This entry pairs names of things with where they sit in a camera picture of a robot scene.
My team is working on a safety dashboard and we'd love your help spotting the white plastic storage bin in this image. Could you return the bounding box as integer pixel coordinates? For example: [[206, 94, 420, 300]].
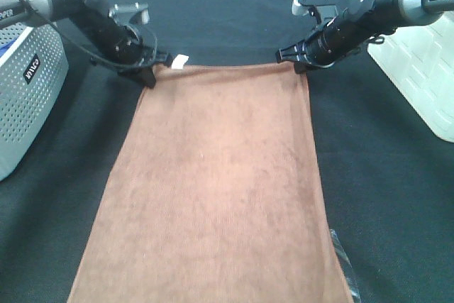
[[367, 12, 453, 143]]

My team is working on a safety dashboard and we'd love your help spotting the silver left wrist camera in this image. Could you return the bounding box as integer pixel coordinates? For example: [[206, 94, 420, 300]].
[[109, 2, 150, 25]]

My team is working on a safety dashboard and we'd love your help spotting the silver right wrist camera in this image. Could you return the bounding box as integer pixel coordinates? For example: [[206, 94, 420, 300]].
[[292, 0, 338, 19]]

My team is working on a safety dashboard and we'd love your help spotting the white perforated laundry basket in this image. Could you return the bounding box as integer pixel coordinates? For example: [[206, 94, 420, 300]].
[[1, 22, 68, 179]]

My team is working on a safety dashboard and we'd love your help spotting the brown microfiber towel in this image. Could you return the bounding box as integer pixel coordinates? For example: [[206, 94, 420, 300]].
[[68, 62, 352, 302]]

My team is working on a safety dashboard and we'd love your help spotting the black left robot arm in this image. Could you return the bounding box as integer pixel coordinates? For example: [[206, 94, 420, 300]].
[[1, 0, 173, 88]]

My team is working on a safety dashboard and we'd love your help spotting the clear tape strip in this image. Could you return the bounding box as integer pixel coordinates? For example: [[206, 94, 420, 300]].
[[330, 229, 362, 303]]

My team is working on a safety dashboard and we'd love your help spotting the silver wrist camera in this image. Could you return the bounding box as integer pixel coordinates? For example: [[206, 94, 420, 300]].
[[109, 2, 150, 25], [292, 0, 338, 19]]

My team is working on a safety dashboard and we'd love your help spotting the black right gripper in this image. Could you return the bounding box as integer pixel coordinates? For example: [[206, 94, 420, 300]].
[[275, 15, 362, 74]]

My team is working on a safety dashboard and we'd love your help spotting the black table cloth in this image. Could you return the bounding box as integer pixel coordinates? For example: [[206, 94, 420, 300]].
[[1, 0, 453, 302]]

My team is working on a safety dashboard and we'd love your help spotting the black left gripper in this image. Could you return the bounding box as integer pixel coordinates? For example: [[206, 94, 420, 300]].
[[90, 24, 173, 89]]

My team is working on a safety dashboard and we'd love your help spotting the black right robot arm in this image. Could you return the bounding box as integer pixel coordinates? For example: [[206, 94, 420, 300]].
[[276, 0, 453, 73]]

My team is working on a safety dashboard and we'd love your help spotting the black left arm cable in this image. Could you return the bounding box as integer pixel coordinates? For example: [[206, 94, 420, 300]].
[[0, 0, 159, 68]]

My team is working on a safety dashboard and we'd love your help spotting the blue cloth in basket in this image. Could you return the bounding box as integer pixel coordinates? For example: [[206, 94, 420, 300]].
[[0, 40, 14, 57]]

